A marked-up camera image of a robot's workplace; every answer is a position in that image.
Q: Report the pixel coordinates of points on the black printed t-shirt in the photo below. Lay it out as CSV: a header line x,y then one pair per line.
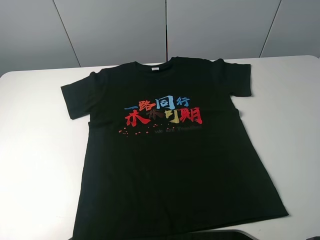
x,y
167,151

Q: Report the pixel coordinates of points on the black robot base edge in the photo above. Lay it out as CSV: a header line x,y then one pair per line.
x,y
221,235

